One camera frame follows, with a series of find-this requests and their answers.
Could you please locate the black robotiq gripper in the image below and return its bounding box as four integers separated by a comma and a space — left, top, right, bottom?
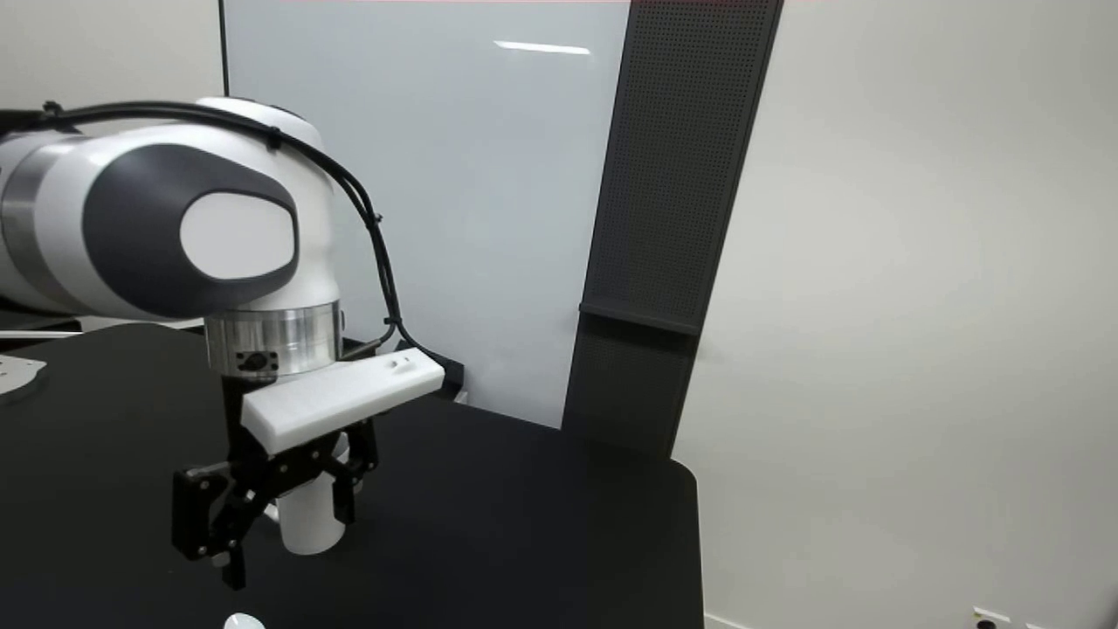
171, 376, 382, 589

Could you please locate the white ceramic mug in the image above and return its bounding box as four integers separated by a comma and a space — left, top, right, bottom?
274, 430, 352, 560

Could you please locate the small black box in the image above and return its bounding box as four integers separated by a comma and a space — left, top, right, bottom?
417, 347, 467, 401

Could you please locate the black side table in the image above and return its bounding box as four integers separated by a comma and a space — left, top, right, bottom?
0, 305, 91, 344

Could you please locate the large white board panel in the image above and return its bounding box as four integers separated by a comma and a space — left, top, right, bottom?
221, 0, 632, 430

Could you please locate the dark grey pillar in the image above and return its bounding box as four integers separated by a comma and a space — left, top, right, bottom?
559, 0, 787, 460

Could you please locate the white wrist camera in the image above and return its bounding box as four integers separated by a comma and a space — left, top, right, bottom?
238, 347, 449, 460

